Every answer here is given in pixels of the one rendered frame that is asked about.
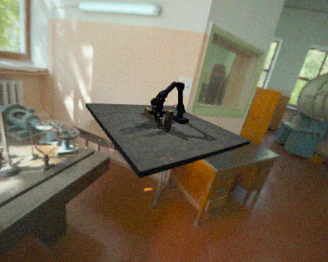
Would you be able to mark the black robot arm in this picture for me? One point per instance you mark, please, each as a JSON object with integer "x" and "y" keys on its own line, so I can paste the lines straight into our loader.
{"x": 160, "y": 98}

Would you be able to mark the brown wooden post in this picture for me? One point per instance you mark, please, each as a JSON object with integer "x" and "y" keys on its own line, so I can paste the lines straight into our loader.
{"x": 168, "y": 120}

